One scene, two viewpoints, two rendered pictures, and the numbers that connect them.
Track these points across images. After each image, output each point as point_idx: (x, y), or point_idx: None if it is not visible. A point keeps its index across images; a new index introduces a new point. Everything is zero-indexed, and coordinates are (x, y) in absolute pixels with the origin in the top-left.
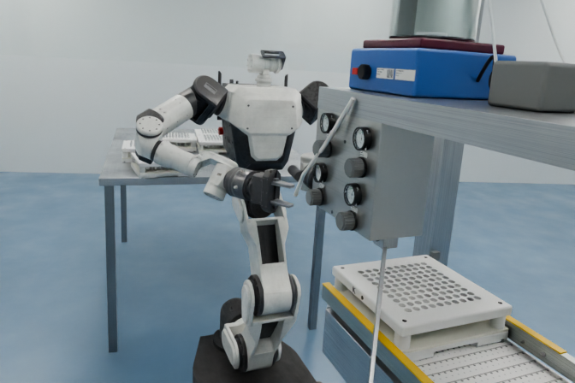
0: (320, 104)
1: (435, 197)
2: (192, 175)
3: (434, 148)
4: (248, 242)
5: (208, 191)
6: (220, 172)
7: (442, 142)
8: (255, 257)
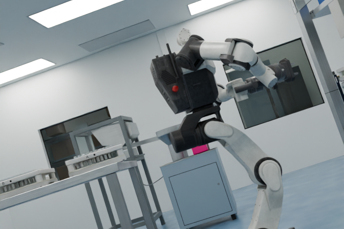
0: None
1: (323, 51)
2: (265, 71)
3: (313, 35)
4: (239, 147)
5: (275, 76)
6: (267, 68)
7: (316, 30)
8: (252, 150)
